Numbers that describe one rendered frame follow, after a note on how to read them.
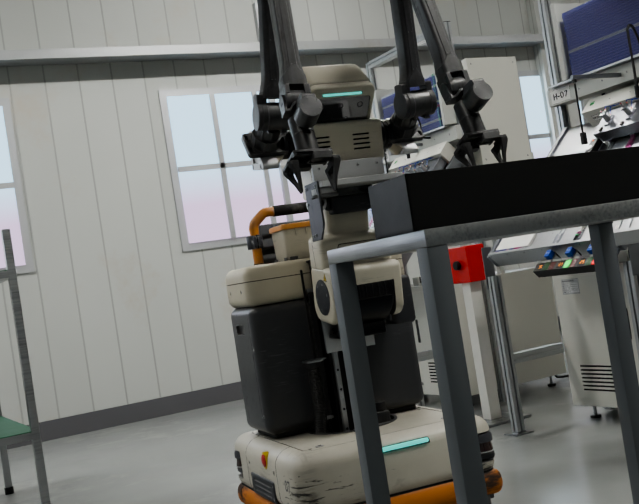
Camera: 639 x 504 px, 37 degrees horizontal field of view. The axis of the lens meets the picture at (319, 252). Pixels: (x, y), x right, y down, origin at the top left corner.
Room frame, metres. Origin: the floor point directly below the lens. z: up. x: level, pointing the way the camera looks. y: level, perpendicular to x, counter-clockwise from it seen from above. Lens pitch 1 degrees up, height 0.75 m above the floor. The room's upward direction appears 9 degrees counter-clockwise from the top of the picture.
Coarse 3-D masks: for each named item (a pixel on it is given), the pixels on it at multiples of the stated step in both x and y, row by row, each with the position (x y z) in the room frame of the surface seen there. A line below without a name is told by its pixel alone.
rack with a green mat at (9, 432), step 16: (0, 272) 3.46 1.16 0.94; (16, 288) 3.48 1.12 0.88; (16, 304) 3.48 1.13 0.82; (16, 320) 3.48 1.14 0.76; (16, 336) 3.49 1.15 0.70; (32, 384) 3.49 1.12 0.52; (32, 400) 3.48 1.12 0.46; (0, 416) 4.24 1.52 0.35; (32, 416) 3.48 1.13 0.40; (0, 432) 3.60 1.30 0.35; (16, 432) 3.52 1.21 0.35; (32, 432) 3.48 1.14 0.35; (0, 448) 4.25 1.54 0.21; (48, 496) 3.49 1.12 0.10
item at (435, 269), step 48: (384, 240) 1.71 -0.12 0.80; (432, 240) 1.57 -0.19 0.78; (480, 240) 1.82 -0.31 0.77; (336, 288) 1.96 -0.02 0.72; (432, 288) 1.56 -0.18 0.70; (432, 336) 1.59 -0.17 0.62; (624, 336) 2.19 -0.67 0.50; (624, 384) 2.18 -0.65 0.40; (624, 432) 2.21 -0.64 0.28; (384, 480) 1.96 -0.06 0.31; (480, 480) 1.57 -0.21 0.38
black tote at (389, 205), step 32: (544, 160) 1.85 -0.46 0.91; (576, 160) 1.87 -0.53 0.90; (608, 160) 1.90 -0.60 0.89; (384, 192) 1.83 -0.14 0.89; (416, 192) 1.74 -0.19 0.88; (448, 192) 1.77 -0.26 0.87; (480, 192) 1.79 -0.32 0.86; (512, 192) 1.82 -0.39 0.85; (544, 192) 1.84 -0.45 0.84; (576, 192) 1.87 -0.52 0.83; (608, 192) 1.90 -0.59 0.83; (384, 224) 1.85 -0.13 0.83; (416, 224) 1.74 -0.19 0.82; (448, 224) 1.76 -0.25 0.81
